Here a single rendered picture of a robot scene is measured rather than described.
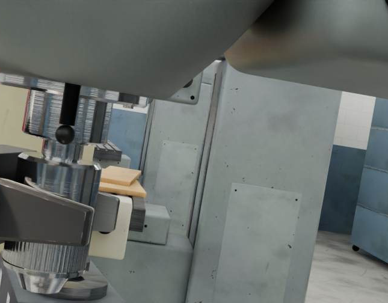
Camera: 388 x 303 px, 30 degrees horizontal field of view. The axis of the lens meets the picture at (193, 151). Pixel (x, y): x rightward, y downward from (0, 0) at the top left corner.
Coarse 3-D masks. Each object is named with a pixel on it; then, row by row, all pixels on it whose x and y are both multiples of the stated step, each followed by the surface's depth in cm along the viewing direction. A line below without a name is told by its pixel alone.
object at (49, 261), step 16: (16, 176) 39; (32, 176) 38; (64, 192) 38; (80, 192) 39; (96, 192) 40; (16, 256) 39; (32, 256) 38; (48, 256) 38; (64, 256) 39; (80, 256) 40; (32, 272) 38; (48, 272) 39; (64, 272) 39; (80, 272) 40
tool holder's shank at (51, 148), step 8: (48, 144) 40; (56, 144) 39; (72, 144) 40; (80, 144) 39; (88, 144) 40; (48, 152) 39; (56, 152) 39; (64, 152) 39; (72, 152) 40; (80, 152) 40; (64, 160) 39; (72, 160) 40; (80, 160) 40
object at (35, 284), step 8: (16, 272) 40; (24, 280) 40; (32, 280) 39; (40, 280) 39; (48, 280) 39; (56, 280) 40; (64, 280) 40; (24, 288) 40; (32, 288) 40; (40, 288) 40; (48, 288) 40; (56, 288) 40
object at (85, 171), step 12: (24, 156) 39; (36, 156) 39; (24, 168) 39; (36, 168) 38; (48, 168) 38; (60, 168) 38; (72, 168) 38; (84, 168) 39; (96, 168) 40; (60, 180) 38; (72, 180) 38; (84, 180) 39; (96, 180) 40
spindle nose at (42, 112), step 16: (32, 96) 39; (48, 96) 38; (32, 112) 39; (48, 112) 38; (80, 112) 38; (96, 112) 39; (32, 128) 38; (48, 128) 38; (80, 128) 38; (96, 128) 39; (96, 144) 39
